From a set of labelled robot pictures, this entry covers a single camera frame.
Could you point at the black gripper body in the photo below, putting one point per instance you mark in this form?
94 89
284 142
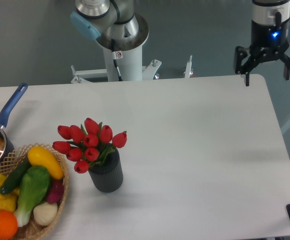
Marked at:
268 42

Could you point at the red tulip bouquet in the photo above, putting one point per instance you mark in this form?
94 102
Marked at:
88 145

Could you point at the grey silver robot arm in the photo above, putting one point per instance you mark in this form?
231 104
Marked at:
121 33

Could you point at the dark grey ribbed vase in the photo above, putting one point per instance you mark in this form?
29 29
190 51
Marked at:
108 177

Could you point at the purple red onion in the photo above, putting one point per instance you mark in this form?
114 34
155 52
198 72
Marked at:
56 192

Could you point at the yellow squash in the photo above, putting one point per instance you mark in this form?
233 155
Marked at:
40 156

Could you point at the green bok choy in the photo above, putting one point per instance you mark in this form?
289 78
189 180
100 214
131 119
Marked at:
33 188

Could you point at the white garlic bulb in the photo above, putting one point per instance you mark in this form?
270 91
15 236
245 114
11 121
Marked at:
45 213

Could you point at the woven wicker basket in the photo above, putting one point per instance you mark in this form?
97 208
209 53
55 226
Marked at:
34 231

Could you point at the dark green cucumber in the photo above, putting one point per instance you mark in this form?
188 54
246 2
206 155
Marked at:
14 178

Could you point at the orange fruit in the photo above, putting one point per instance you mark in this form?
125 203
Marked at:
8 225

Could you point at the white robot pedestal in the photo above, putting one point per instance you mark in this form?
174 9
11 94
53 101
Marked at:
129 63

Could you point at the white metal base frame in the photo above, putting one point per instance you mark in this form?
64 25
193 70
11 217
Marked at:
148 72

